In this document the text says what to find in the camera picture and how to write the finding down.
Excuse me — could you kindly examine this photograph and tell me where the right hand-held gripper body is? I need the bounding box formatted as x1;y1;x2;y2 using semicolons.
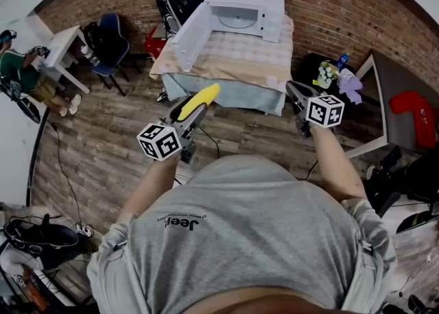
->
292;94;346;139

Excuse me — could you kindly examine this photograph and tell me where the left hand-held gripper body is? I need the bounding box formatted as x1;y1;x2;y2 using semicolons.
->
136;106;208;165

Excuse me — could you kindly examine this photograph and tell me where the yellow corn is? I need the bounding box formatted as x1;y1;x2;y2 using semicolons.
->
177;82;221;122

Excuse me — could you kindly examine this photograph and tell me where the white microwave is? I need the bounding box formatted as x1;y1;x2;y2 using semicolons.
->
171;0;286;73

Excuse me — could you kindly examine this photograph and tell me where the person's right forearm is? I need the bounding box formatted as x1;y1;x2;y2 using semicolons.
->
309;125;370;204

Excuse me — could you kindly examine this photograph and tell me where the person's left forearm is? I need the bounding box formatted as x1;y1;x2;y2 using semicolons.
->
116;150;182;225

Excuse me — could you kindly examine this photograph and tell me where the black side table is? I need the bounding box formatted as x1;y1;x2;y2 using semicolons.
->
294;51;363;101

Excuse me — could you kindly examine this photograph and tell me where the white flower bouquet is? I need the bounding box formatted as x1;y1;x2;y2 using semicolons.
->
316;60;341;90

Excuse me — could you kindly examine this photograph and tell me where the purple wrapped bouquet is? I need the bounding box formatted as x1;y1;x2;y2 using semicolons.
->
336;67;364;106

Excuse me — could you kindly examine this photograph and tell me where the table with checked tablecloth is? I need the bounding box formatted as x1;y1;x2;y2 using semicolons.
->
149;14;296;117

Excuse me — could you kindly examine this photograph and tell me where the red box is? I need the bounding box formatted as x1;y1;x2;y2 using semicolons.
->
143;25;169;62

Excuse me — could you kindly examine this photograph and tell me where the grey desk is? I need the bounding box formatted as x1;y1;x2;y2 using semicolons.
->
345;48;439;160

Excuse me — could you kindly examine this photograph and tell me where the blue chair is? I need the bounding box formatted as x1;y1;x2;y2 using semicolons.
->
89;12;132;97

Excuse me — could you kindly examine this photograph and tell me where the red cloth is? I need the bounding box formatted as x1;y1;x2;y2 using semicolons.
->
388;90;439;149

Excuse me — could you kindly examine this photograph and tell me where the clear water bottle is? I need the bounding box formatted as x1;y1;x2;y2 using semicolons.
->
80;45;101;67

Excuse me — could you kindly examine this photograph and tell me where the black backpack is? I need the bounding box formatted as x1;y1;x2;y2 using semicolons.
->
83;21;106;57

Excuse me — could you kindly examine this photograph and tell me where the white power strip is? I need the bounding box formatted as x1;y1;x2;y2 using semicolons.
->
72;223;95;239

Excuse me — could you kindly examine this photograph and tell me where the person's grey shirt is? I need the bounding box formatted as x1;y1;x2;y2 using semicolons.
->
86;154;399;314

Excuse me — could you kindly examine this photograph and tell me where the white desk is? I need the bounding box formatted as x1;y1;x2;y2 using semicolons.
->
40;25;92;96

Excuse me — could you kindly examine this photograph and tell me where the black headset gear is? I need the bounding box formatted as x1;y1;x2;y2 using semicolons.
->
2;213;80;259

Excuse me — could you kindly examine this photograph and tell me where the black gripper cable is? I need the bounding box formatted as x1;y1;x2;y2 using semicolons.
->
198;125;221;160

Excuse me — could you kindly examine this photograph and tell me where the black floor cable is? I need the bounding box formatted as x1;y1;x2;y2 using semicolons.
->
50;121;91;234

